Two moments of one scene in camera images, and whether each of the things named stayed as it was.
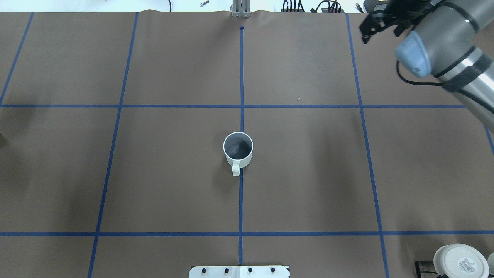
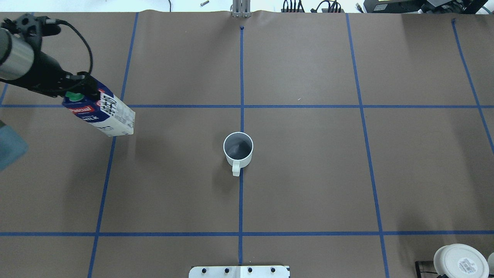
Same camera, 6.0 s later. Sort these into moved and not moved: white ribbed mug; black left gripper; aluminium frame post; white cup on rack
Moved: black left gripper
Not moved: white ribbed mug; white cup on rack; aluminium frame post
